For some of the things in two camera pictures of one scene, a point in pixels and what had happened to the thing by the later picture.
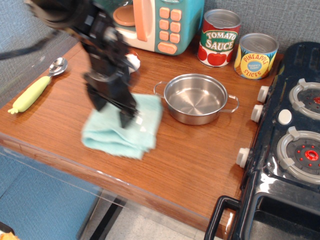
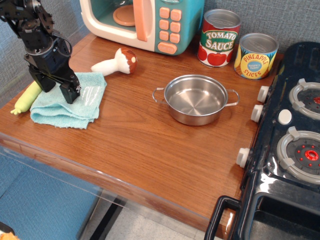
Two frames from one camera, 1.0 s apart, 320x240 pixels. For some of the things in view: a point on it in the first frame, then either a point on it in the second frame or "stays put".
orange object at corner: [8, 236] stays put
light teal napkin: [103, 131] -> [49, 107]
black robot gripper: [108, 80] -> [50, 57]
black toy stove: [280, 199] stays put
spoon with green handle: [57, 66] stays put
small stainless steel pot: [195, 99] stays put
